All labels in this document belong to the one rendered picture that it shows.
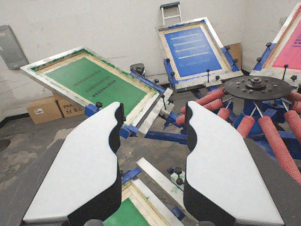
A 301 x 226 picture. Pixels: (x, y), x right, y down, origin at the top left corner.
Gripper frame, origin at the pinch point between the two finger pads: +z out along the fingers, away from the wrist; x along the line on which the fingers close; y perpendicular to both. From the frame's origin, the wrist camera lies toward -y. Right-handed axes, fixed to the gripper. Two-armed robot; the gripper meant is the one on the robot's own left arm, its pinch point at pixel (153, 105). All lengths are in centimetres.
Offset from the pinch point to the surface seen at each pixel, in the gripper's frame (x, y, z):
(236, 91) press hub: 40, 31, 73
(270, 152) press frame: 57, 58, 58
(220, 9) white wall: 134, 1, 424
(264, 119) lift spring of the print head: 48, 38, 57
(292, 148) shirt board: 76, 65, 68
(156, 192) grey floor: -1, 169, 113
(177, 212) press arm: 9, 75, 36
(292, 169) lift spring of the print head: 53, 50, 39
